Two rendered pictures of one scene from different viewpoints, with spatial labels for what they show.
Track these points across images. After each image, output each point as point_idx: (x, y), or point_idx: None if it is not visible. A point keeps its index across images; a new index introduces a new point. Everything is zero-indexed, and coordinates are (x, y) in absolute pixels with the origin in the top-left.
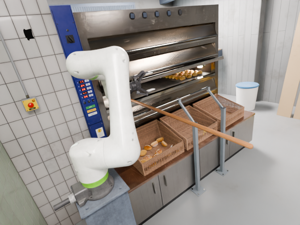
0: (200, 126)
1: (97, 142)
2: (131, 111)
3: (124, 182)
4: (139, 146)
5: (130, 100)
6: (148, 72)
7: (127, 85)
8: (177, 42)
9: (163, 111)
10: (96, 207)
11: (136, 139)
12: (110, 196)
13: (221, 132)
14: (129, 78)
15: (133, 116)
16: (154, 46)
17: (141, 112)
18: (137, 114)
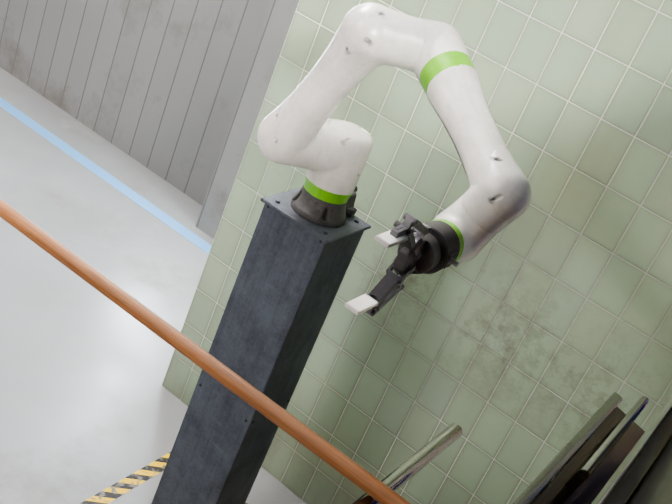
0: (119, 287)
1: (329, 119)
2: (296, 92)
3: (276, 207)
4: (261, 129)
5: (306, 79)
6: (387, 233)
7: (320, 58)
8: None
9: (280, 407)
10: (296, 189)
11: (268, 117)
12: (287, 196)
13: (58, 245)
14: (593, 454)
15: (421, 450)
16: (638, 443)
17: (399, 473)
18: (409, 458)
